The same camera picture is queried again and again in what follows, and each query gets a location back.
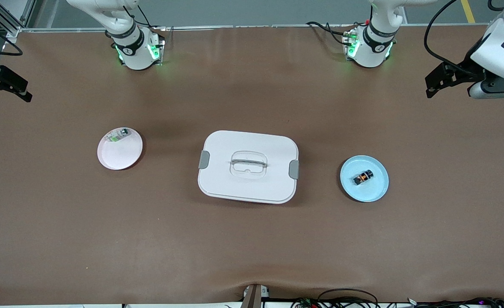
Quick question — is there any white lidded box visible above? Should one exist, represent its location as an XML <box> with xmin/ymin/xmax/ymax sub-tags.
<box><xmin>198</xmin><ymin>130</ymin><xmax>299</xmax><ymax>204</ymax></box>

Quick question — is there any pink plate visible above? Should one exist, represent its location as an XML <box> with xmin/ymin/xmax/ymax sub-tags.
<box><xmin>97</xmin><ymin>127</ymin><xmax>143</xmax><ymax>171</ymax></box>

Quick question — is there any light blue plate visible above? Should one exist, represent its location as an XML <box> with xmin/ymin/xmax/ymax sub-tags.
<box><xmin>340</xmin><ymin>155</ymin><xmax>389</xmax><ymax>203</ymax></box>

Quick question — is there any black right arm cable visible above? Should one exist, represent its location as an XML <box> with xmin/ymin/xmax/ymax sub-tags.
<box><xmin>0</xmin><ymin>17</ymin><xmax>24</xmax><ymax>56</ymax></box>

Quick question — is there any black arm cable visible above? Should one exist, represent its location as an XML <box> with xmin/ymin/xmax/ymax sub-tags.
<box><xmin>423</xmin><ymin>0</ymin><xmax>492</xmax><ymax>77</ymax></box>
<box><xmin>0</xmin><ymin>17</ymin><xmax>24</xmax><ymax>56</ymax></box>

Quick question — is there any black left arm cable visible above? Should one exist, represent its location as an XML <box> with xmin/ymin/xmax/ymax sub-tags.
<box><xmin>423</xmin><ymin>0</ymin><xmax>492</xmax><ymax>77</ymax></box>

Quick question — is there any aluminium frame post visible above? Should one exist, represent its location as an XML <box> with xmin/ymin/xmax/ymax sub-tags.
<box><xmin>0</xmin><ymin>0</ymin><xmax>36</xmax><ymax>38</ymax></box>

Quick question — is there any white green switch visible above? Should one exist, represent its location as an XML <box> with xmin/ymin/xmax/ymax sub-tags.
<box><xmin>109</xmin><ymin>127</ymin><xmax>130</xmax><ymax>143</ymax></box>

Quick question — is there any black base cable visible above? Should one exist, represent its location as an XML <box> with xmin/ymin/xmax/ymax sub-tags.
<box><xmin>306</xmin><ymin>21</ymin><xmax>355</xmax><ymax>47</ymax></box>

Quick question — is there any black looped cable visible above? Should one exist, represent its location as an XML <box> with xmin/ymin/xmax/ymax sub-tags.
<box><xmin>317</xmin><ymin>289</ymin><xmax>379</xmax><ymax>308</ymax></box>

